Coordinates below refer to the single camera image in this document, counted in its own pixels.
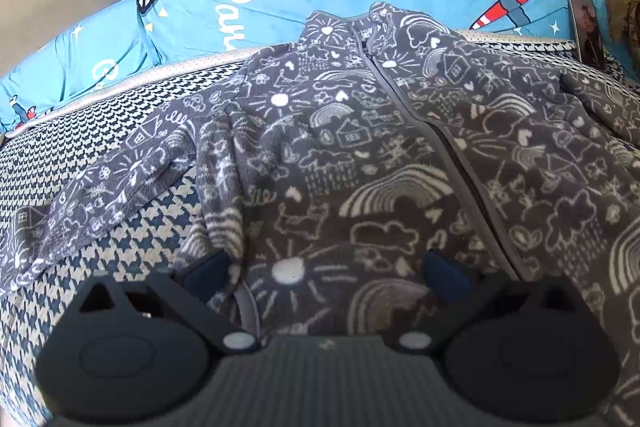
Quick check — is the grey patterned fleece jacket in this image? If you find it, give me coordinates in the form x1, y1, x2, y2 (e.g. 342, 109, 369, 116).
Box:
0, 1, 640, 427

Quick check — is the brown patterned scarf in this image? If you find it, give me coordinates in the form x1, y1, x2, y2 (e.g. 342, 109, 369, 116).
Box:
605, 0, 640, 82

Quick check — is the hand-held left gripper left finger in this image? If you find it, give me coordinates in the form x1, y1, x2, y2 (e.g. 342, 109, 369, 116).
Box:
66, 249, 262, 355

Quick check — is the smartphone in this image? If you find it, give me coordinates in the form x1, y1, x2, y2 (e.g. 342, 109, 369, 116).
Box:
567, 0, 607, 70

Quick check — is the houndstooth sofa seat cover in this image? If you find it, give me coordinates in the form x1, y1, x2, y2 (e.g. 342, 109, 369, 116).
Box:
0, 29, 640, 427

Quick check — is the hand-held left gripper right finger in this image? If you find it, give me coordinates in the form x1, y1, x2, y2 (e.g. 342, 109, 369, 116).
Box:
396, 251, 585, 355

